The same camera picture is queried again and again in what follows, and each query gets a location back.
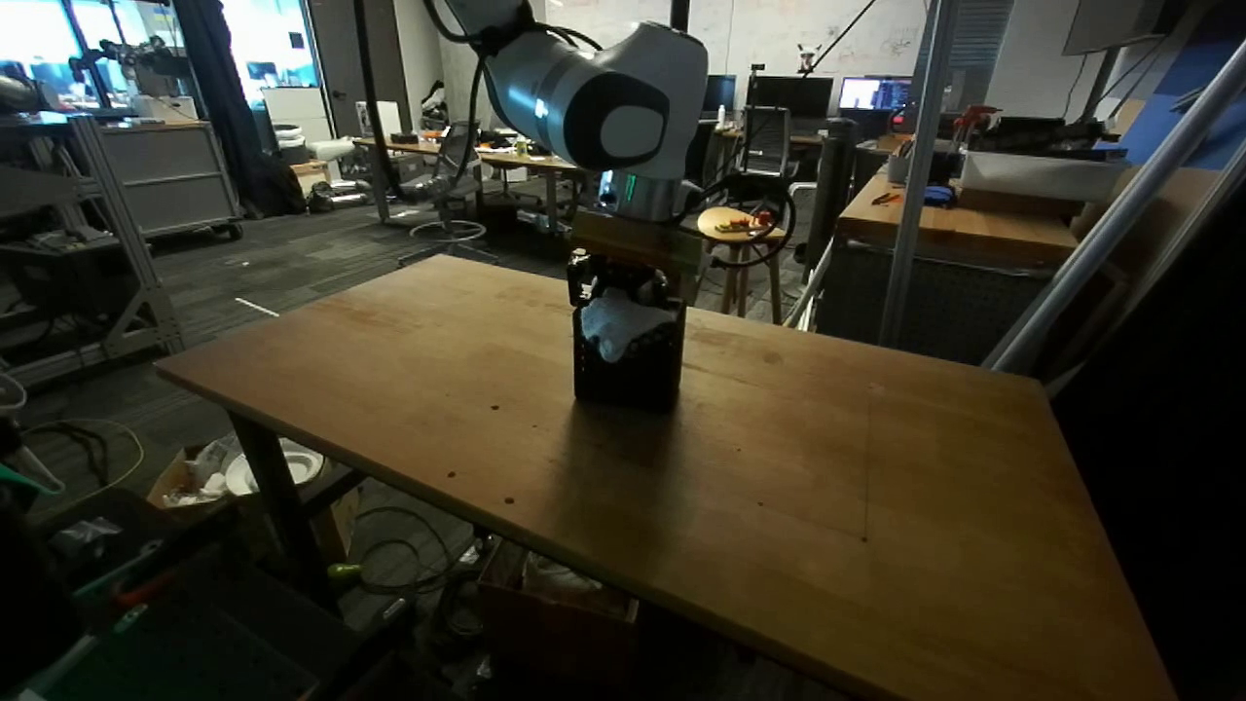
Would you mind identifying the yellow floor cable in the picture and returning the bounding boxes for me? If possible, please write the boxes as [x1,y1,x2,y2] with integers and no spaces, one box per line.
[19,417,148,494]

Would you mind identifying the grey wheeled cabinet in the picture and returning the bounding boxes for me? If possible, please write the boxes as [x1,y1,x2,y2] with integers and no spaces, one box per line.
[95,118,248,245]

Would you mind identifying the coiled cable under table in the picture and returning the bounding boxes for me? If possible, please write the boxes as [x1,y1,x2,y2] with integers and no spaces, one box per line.
[345,503,461,594]

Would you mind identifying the grey metal shelving rack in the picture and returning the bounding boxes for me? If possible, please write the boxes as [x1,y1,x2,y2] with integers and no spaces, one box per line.
[0,110,185,401]

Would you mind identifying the blue wall panel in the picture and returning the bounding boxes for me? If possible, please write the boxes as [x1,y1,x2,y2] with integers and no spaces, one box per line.
[1121,32,1246,175]

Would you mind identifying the wooden workbench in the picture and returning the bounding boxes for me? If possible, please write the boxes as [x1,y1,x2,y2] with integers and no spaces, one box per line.
[815,158,1094,368]

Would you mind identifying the thick black cable bundle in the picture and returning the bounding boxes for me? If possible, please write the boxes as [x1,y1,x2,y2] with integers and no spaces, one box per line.
[345,0,492,201]

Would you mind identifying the silver diagonal metal bar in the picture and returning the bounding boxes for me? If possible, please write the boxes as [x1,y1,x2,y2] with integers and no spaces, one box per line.
[982,35,1246,381]

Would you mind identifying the silver vertical metal post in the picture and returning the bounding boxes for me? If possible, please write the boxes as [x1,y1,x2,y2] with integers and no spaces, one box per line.
[877,0,959,349]

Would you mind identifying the lit computer monitor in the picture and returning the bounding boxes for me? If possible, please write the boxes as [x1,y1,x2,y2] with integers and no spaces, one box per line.
[834,73,915,122]

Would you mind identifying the cardboard box with white items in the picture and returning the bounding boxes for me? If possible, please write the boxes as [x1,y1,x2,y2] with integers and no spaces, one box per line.
[145,434,332,519]

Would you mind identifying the wooden office desk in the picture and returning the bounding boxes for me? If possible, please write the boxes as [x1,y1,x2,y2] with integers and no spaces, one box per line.
[472,141,593,241]
[361,127,461,227]

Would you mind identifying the white bin on workbench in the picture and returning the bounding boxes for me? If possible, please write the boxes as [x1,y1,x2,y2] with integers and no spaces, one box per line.
[959,142,1130,205]

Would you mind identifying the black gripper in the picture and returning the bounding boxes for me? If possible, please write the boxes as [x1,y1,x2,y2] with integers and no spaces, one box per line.
[564,247,685,314]

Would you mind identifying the black table leg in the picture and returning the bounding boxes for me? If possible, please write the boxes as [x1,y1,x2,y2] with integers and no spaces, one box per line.
[224,411,332,603]

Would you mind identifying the black perforated box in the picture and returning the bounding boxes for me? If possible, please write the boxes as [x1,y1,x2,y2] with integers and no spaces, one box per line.
[567,295,688,417]

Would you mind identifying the round wooden stool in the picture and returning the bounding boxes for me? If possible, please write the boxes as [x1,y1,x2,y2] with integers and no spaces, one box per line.
[693,201,792,328]

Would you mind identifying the grey office chair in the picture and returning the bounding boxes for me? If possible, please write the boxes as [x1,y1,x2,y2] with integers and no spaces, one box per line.
[733,99,797,201]

